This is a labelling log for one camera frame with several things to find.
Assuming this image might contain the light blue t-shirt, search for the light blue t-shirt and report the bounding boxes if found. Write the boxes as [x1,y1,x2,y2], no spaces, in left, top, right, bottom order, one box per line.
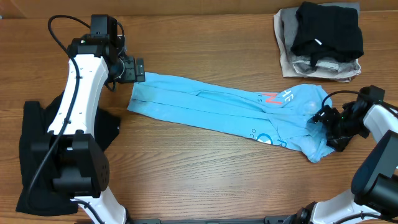
[127,73,334,163]

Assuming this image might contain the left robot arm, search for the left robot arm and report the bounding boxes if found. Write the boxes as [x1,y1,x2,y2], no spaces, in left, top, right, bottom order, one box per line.
[25,14,146,223]

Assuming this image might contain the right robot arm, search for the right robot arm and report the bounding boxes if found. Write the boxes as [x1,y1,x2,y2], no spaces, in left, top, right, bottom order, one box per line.
[283,85,397,224]

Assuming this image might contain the folded beige garment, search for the folded beige garment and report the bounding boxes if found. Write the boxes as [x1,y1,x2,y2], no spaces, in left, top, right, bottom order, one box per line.
[274,10,361,82]

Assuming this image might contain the folded black garment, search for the folded black garment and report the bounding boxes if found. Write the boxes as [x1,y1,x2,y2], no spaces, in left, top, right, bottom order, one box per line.
[290,2,364,67]

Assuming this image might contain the folded grey garment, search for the folded grey garment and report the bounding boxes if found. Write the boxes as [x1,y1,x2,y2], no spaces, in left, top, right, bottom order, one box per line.
[280,7,361,75]

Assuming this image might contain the black t-shirt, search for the black t-shirt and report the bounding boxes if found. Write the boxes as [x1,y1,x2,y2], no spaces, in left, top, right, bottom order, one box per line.
[16,96,121,217]

